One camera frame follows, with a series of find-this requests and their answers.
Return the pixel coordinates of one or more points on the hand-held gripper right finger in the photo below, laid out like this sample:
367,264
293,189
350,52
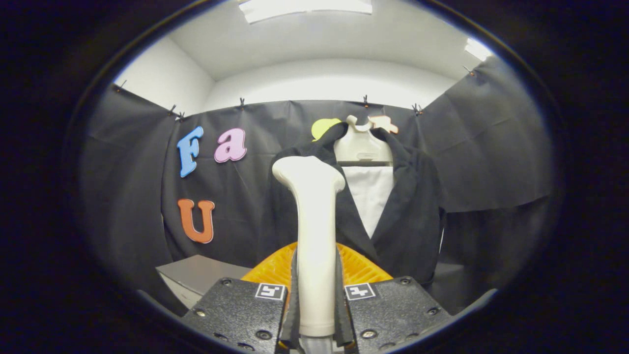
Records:
393,309

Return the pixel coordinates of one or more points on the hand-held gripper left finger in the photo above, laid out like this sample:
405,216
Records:
236,309

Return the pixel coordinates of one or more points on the black suit jacket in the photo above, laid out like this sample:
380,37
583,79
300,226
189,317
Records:
408,206

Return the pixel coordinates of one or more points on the grey cabinet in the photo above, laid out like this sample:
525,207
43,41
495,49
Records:
196,275

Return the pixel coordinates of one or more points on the white plastic hanger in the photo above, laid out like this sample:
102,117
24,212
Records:
361,145

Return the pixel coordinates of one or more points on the black backdrop cloth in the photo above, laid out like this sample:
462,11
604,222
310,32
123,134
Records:
491,147

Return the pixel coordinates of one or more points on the small ceiling light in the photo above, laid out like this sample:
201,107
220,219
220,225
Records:
477,49

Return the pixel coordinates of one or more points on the long ceiling light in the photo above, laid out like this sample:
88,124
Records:
304,7

